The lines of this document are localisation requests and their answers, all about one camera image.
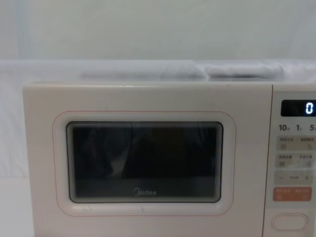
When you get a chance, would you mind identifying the cream microwave oven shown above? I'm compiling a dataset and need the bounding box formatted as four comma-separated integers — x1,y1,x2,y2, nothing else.
22,82,316,237

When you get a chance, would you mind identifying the white curtain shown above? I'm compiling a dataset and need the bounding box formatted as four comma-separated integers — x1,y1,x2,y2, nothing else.
0,0,316,63

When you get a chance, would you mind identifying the oven control panel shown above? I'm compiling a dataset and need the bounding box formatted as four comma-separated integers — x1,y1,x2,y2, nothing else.
262,83,316,237

